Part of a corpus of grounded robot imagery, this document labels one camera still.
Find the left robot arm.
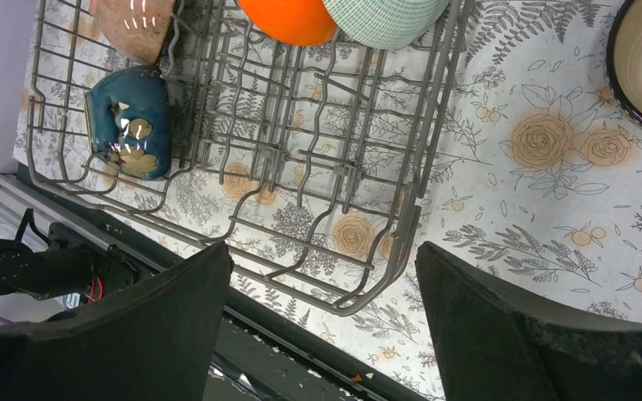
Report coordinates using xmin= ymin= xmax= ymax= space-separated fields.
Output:
xmin=0 ymin=208 xmax=153 ymax=303

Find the orange bowl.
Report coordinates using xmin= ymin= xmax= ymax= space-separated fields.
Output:
xmin=237 ymin=0 xmax=338 ymax=46

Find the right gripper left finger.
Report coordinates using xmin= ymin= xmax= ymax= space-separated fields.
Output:
xmin=0 ymin=241 xmax=233 ymax=400

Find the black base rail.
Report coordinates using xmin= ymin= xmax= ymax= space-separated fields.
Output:
xmin=16 ymin=164 xmax=420 ymax=400

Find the dark blue bowl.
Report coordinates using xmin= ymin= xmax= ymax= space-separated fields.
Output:
xmin=84 ymin=64 xmax=172 ymax=180

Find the green dotted white bowl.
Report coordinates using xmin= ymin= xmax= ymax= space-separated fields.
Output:
xmin=323 ymin=0 xmax=449 ymax=50

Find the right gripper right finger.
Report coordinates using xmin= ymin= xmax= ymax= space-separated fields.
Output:
xmin=415 ymin=242 xmax=642 ymax=400

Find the grey wire dish rack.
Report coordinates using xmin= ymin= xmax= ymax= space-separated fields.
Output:
xmin=16 ymin=1 xmax=475 ymax=317

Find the brown floral bowl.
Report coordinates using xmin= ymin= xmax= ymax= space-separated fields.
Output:
xmin=89 ymin=0 xmax=176 ymax=64

